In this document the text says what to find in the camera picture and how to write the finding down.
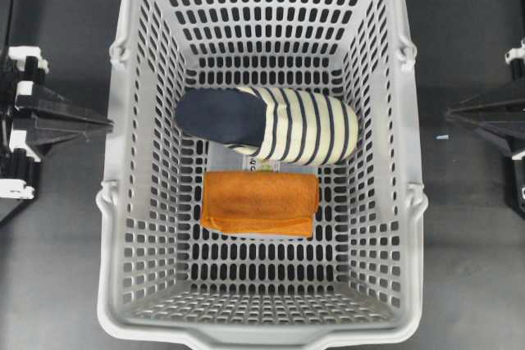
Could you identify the grey plastic shopping basket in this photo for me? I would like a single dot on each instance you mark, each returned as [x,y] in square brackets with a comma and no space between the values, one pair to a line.
[358,278]

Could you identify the flat white packet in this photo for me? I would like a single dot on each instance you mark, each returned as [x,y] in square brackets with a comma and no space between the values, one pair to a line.
[227,157]

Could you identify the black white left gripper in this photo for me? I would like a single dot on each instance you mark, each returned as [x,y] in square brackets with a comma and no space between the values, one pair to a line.
[23,147]

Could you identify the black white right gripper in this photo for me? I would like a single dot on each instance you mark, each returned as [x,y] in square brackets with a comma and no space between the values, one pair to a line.
[506,135]

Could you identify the folded orange cloth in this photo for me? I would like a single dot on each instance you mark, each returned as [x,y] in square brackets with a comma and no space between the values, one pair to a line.
[258,202]

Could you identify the navy striped cream slipper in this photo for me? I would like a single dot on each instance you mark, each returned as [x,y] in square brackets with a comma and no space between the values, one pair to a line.
[272,124]

